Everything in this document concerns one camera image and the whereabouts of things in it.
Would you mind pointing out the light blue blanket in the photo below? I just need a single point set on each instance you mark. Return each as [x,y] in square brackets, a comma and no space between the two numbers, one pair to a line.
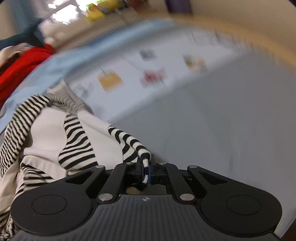
[59,65]

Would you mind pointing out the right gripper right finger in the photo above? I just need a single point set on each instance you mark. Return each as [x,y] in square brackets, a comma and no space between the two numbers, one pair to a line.
[157,172]

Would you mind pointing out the printed light bed runner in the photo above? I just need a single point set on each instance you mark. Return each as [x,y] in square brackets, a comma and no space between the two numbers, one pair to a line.
[139,74]

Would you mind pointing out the striped and white clothes pile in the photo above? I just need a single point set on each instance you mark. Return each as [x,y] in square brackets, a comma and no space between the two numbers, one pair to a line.
[49,137]

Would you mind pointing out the yellow toy on shelf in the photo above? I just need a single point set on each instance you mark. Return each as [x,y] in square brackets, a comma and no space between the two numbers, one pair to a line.
[101,9]

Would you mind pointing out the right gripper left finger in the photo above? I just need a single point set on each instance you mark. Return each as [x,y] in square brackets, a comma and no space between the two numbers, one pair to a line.
[136,169]

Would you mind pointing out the black white striped sock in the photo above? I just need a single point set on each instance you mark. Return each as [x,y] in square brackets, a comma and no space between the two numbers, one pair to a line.
[132,150]

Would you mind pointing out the wooden bed frame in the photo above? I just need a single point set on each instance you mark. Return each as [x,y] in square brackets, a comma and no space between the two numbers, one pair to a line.
[224,31]

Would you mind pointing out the red garment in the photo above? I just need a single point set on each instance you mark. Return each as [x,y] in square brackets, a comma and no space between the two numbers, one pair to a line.
[20,68]

